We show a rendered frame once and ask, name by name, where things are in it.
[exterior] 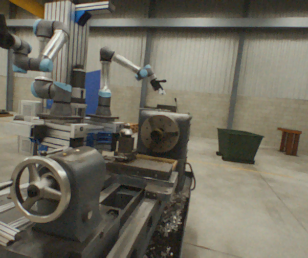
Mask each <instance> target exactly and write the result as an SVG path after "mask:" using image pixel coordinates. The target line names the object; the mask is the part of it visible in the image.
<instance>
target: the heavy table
mask: <svg viewBox="0 0 308 258"><path fill-rule="evenodd" d="M277 130H279V131H282V137H281V143H280V149H279V150H278V151H280V152H286V153H285V155H289V156H297V149H298V144H299V138H300V134H302V131H298V130H293V129H289V128H281V127H278V129H277ZM287 133H288V134H287ZM294 134H295V136H294ZM286 137H287V140H286ZM293 140H294V141H293ZM285 141H286V143H285ZM292 145H293V147H292ZM284 147H285V149H284ZM291 151H292V153H291ZM297 157H298V156H297Z"/></svg>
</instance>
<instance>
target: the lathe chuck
mask: <svg viewBox="0 0 308 258"><path fill-rule="evenodd" d="M151 117H152V118H153V119H154V121H155V123H156V125H157V126H158V128H161V129H163V130H164V131H165V132H178V136H175V137H163V138H162V139H161V140H159V141H157V143H156V145H155V147H154V149H153V150H152V151H153V152H156V153H164V152H167V151H169V150H171V149H172V148H173V147H174V146H175V145H176V143H177V142H178V140H179V136H180V129H179V126H178V124H177V122H176V121H175V120H174V119H173V118H171V117H170V116H168V115H164V114H157V115H153V116H151ZM149 118H150V117H149ZM151 132H152V130H151V127H150V124H149V122H148V119H146V120H145V122H144V123H143V125H142V127H141V139H142V141H143V143H144V145H145V146H146V147H147V148H148V147H149V145H150V143H151V140H152V139H151V137H150V134H151Z"/></svg>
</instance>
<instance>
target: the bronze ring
mask: <svg viewBox="0 0 308 258"><path fill-rule="evenodd" d="M155 132H156V133H158V135H159V136H158V138H156V137H155ZM150 137H151V139H152V140H155V141H159V140H161V139H162V137H163V133H162V131H161V130H160V129H154V130H153V131H152V132H151V134H150Z"/></svg>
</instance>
